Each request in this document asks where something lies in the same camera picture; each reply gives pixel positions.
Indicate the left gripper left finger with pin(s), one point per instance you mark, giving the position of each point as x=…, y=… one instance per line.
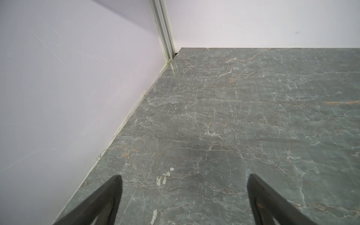
x=100, y=208

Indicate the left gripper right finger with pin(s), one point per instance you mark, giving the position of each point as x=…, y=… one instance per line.
x=269, y=206

